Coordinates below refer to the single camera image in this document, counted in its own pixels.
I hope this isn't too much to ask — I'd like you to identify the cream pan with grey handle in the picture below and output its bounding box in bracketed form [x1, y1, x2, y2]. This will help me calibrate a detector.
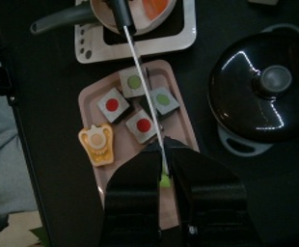
[27, 0, 177, 38]

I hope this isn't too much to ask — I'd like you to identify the sushi block with green dot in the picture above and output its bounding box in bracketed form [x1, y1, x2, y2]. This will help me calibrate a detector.
[137, 86, 181, 121]
[117, 66, 152, 99]

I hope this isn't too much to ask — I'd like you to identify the small green toy piece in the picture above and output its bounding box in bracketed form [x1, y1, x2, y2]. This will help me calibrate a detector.
[157, 171, 172, 189]

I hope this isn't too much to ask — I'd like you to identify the pink serving tray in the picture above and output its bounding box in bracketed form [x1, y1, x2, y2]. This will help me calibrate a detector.
[77, 59, 201, 232]

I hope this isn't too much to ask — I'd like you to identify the sushi block with red dot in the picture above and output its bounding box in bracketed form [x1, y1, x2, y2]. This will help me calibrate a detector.
[94, 87, 134, 125]
[124, 108, 165, 145]

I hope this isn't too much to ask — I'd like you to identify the white toy pot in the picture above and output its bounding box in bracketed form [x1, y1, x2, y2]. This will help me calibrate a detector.
[214, 22, 299, 158]

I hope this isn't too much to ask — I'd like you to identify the orange toy food in pan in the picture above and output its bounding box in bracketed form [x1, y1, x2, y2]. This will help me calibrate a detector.
[140, 0, 170, 21]

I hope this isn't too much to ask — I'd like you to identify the black pot lid grey knob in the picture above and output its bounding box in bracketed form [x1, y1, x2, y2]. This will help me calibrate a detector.
[205, 31, 299, 145]

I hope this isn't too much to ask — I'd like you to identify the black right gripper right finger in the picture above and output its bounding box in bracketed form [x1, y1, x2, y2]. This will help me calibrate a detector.
[161, 136, 262, 247]

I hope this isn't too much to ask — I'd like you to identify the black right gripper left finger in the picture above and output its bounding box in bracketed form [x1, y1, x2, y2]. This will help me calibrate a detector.
[100, 141, 165, 247]

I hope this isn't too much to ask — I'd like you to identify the white cleaver with black handle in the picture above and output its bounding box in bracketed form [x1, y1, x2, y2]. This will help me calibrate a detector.
[105, 0, 170, 177]

